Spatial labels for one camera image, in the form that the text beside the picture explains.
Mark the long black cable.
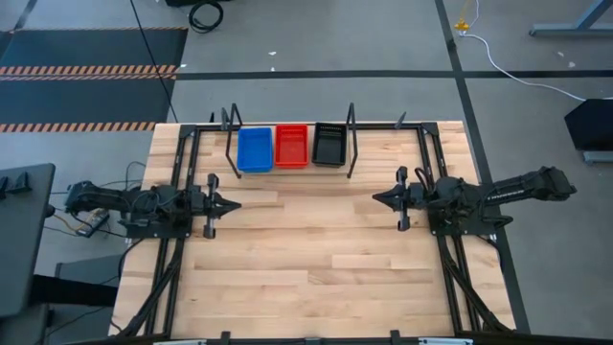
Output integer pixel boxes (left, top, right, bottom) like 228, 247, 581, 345
128, 0, 179, 124

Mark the black metal table frame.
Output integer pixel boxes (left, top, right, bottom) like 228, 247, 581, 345
109, 122, 518, 345

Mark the coiled black cable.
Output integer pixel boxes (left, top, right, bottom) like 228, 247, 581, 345
188, 0, 225, 35

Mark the black angular stand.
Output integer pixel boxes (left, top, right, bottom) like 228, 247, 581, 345
563, 97, 613, 152

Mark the grey metal table leg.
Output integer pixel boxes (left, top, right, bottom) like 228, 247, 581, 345
528, 0, 613, 39

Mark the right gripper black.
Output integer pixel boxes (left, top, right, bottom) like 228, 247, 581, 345
372, 166, 428, 233

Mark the wooden shelf with black frame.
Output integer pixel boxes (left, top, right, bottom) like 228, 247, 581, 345
224, 102, 359, 180

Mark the black desk clamp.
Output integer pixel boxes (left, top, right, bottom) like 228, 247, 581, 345
10, 171, 33, 196

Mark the black desk crossbar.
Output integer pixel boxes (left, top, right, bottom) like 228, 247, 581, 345
29, 273, 119, 308

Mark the grey desk base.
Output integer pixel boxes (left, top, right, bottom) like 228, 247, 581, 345
28, 252, 126, 345

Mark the black mat with hazard stripes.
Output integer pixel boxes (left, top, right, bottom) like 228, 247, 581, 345
0, 26, 190, 134

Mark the grey stand foot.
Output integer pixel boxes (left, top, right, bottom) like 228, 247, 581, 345
578, 149, 613, 167

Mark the black adapter box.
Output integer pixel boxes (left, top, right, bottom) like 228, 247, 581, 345
75, 209, 111, 240

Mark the black desk top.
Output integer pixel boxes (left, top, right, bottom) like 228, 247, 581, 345
0, 163, 57, 318

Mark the white floor cable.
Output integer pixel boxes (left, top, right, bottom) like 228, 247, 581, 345
462, 32, 588, 103

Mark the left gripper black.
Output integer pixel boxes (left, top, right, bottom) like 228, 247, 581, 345
184, 172, 242, 240

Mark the yellow hanging power cord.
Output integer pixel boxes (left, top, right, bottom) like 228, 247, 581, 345
453, 0, 480, 34

